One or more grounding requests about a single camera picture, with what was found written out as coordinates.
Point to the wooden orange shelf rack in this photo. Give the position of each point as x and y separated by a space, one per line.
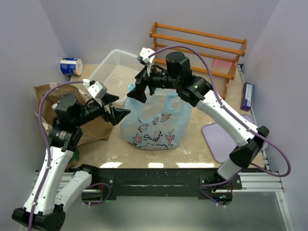
222 53

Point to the green plastic bag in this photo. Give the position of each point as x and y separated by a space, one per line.
74 160

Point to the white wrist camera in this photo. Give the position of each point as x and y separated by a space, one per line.
96 89
147 57

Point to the white plastic basket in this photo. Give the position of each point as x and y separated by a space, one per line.
117 71

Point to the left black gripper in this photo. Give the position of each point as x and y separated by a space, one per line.
106 109

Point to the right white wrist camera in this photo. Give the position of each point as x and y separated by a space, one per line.
147 57

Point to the purple box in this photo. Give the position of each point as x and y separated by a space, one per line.
247 95

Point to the black base frame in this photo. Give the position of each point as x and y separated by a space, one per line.
111 183

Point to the blue white paper roll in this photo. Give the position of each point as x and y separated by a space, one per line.
71 66

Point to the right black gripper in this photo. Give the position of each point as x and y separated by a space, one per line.
147 80

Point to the light blue plastic bag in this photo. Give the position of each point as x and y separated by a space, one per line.
158 124

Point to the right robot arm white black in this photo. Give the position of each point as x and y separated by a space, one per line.
200 93

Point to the lavender plastic tray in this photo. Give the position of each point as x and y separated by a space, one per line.
219 141

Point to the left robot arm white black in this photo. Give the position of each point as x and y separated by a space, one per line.
46 207

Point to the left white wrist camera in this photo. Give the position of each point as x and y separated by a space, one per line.
96 89

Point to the brown paper grocery bag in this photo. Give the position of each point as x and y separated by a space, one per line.
94 130

